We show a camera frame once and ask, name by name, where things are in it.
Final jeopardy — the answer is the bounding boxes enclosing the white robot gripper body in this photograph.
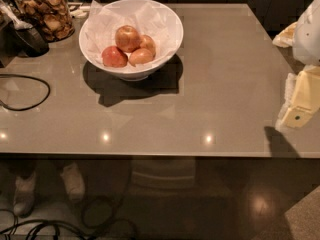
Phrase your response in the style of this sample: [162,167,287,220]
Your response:
[292,0,320,66]

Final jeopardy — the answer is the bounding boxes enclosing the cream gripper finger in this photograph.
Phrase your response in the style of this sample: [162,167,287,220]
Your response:
[275,65,320,132]
[272,22,297,48]

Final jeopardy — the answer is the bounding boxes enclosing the red-yellow apple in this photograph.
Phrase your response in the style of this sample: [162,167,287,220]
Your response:
[115,25,141,53]

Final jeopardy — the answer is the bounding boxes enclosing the front right yellow-red apple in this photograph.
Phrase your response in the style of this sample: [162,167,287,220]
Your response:
[129,48,154,66]

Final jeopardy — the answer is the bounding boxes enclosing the front left red apple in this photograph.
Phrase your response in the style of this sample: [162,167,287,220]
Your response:
[101,46,128,68]

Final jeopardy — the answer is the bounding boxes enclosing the white ceramic bowl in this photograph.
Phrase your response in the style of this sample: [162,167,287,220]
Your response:
[78,0,185,82]

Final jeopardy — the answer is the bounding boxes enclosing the small white items behind bowl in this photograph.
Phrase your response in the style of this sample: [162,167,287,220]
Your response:
[68,3,90,18]

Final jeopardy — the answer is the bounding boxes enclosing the white crumpled paper liner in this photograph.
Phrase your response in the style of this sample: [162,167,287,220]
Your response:
[83,0,181,72]

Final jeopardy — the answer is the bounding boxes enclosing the glass jar of dried chips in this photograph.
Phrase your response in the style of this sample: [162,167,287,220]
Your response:
[15,0,74,42]

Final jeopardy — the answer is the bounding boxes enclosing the white shoe right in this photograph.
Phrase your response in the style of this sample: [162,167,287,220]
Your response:
[60,163,85,202]

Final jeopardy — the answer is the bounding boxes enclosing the white shoe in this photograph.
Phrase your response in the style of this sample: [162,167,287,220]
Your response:
[60,163,85,202]
[13,173,36,217]

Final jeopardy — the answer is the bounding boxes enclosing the black appliance with scoop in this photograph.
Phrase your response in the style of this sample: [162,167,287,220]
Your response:
[0,0,49,68]

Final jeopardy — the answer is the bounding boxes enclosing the white shoe left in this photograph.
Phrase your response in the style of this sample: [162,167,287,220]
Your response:
[13,173,36,217]

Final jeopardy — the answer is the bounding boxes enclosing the black cables on floor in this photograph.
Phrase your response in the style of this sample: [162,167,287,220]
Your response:
[0,197,138,240]

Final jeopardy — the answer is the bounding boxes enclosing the black cable on table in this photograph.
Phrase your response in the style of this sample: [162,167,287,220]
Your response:
[0,73,52,112]

